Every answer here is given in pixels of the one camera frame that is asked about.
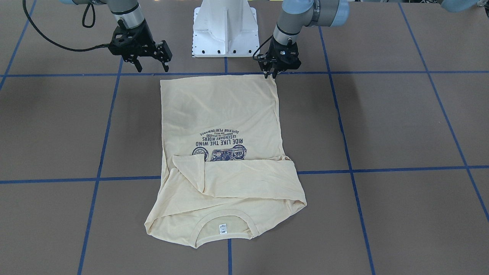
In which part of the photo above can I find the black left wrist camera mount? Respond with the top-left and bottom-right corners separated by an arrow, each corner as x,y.
254,52 -> 268,63

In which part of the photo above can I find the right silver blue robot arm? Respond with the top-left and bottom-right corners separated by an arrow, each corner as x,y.
61,0 -> 172,72

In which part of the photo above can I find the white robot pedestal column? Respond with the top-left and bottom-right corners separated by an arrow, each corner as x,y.
192,0 -> 260,58

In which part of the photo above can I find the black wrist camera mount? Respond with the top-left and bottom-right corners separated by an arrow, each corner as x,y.
156,40 -> 173,63
254,52 -> 268,63

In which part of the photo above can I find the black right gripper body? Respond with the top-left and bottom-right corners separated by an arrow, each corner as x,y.
108,21 -> 159,61

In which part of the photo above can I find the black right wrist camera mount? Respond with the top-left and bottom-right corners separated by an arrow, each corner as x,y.
156,40 -> 173,63

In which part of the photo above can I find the cream long-sleeve printed shirt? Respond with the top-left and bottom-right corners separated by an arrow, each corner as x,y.
144,74 -> 307,248

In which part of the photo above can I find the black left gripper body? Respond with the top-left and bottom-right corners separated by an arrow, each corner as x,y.
267,38 -> 301,71

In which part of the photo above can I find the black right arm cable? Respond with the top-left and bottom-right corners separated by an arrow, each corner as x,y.
22,0 -> 115,52

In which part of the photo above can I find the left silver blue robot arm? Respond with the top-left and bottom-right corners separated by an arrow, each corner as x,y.
253,0 -> 488,77

